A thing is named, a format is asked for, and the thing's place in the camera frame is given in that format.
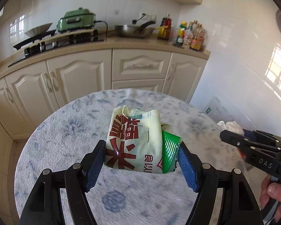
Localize green electric cooker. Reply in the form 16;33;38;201
57;7;96;33

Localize dark soy sauce bottle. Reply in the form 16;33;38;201
157;13;172;41

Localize black gas stove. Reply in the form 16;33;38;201
7;29;106;68

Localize red label oil bottle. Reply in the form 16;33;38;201
190;24;205;51

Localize white rice bag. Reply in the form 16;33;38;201
202;95;249;132

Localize green white sauce packet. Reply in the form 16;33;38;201
104;105;184;174

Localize wall power outlet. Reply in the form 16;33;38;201
140;12;157;21

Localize steel wok pan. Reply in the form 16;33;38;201
115;20;161;39

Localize person's right hand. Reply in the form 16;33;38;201
259;175;281;222

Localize yellow cap condiment bottle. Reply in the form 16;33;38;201
176;21;187;46

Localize cream lower kitchen cabinets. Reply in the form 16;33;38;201
0;49;213;213

